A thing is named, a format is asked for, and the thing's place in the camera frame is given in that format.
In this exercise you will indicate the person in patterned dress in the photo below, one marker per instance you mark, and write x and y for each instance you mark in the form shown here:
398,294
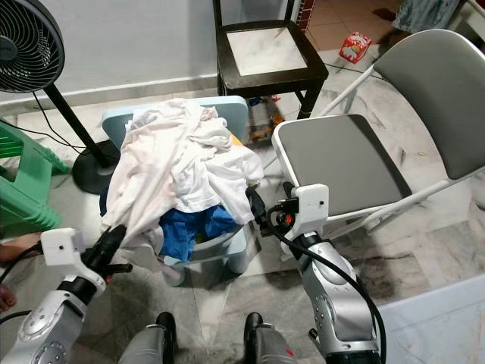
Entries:
428,14

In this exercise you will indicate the grey laundry bin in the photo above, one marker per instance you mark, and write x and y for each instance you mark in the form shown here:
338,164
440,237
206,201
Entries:
223,252

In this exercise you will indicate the person bare foot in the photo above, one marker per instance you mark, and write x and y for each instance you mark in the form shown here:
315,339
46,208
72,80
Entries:
17,249
4,297

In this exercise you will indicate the black pedestal fan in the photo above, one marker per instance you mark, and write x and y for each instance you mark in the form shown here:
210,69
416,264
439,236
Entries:
30,45

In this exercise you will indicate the silver black robot left leg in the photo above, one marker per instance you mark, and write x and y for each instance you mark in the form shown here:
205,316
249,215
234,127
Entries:
148,345

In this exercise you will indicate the silver black robot right leg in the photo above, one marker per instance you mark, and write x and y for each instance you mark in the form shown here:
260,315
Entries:
273,347

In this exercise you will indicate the silver black robot leg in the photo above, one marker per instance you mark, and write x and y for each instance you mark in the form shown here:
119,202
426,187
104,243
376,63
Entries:
148,345
273,347

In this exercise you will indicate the bright white crumpled shirt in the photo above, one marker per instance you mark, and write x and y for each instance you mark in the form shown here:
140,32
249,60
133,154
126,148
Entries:
223,182

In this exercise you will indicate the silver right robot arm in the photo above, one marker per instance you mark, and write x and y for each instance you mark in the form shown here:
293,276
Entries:
337,303

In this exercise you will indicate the red snack package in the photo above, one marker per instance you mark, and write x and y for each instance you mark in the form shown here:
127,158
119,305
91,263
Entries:
355,47

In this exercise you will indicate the cream white shirt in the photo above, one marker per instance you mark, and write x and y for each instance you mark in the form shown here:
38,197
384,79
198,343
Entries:
159,152

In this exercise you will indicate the dark wooden chair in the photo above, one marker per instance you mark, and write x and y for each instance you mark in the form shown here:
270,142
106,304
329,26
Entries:
273,80

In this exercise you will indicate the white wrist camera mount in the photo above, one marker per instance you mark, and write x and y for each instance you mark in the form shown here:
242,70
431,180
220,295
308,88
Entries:
313,208
62,245

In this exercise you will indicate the grey white folding chair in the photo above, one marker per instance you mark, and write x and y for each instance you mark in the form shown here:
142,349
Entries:
341,163

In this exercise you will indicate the green plastic chair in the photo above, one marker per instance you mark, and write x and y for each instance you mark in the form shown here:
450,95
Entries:
34,189

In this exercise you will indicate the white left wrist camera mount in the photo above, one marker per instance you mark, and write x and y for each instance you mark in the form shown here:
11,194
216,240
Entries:
62,245

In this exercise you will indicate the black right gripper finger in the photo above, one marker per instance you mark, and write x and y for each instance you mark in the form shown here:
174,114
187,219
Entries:
289,190
258,206

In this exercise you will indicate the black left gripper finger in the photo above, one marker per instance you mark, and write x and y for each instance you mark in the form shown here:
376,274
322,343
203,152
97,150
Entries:
110,241

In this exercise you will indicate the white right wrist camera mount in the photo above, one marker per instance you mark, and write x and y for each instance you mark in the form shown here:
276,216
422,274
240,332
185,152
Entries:
313,208

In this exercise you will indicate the blue garment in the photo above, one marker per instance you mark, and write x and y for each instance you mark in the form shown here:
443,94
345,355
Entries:
193,231

